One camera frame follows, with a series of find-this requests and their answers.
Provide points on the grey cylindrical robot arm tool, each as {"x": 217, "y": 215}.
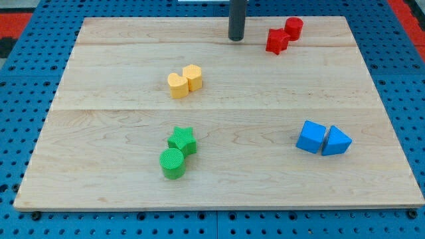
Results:
{"x": 236, "y": 19}

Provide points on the light wooden board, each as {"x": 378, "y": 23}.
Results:
{"x": 113, "y": 113}

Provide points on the green star block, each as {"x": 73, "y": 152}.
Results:
{"x": 182, "y": 139}

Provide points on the yellow heart block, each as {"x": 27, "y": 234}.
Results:
{"x": 178, "y": 85}

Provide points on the yellow hexagon block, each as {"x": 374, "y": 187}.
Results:
{"x": 193, "y": 74}

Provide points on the green cylinder block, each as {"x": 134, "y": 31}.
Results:
{"x": 172, "y": 163}

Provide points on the blue cube block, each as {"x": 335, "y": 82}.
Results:
{"x": 311, "y": 137}

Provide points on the red star block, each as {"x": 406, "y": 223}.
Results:
{"x": 277, "y": 41}

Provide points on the red cylinder block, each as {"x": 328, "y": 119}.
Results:
{"x": 293, "y": 27}

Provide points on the blue triangle block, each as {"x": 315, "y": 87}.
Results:
{"x": 336, "y": 142}

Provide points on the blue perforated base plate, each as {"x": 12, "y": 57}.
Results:
{"x": 389, "y": 40}

